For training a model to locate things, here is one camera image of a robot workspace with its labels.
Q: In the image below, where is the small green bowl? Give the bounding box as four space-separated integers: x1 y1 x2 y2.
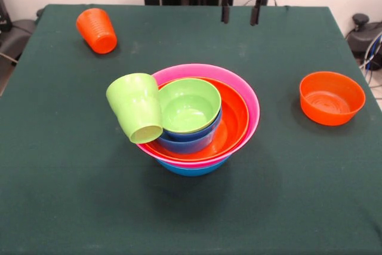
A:
158 78 222 135

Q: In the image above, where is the small dark blue bowl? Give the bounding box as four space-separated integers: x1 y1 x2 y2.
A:
163 108 223 142

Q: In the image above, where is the green cup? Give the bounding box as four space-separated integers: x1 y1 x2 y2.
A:
106 72 164 145

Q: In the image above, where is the orange cup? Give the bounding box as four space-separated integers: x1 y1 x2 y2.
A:
76 8 118 55

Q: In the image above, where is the small light blue bowl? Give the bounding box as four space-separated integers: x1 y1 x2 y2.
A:
156 123 221 155

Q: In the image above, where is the large pink bowl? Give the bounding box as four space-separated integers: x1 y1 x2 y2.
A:
136 63 261 170

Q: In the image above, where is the large orange bowl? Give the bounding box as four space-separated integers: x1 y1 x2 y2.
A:
145 77 250 162

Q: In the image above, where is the grey wheeled base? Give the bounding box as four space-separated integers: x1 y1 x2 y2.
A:
345 13 382 60
0 19 38 59

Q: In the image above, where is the small orange bowl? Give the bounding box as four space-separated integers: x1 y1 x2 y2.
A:
299 71 366 127

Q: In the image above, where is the large blue bowl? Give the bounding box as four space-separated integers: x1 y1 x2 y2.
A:
156 158 230 177

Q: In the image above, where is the dark green tablecloth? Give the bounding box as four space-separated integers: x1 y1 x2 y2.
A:
0 4 382 255

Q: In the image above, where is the black equipment box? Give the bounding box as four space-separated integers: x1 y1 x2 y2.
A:
0 0 13 33

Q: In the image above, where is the tangled cable bundle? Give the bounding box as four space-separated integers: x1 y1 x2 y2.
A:
359 34 382 88

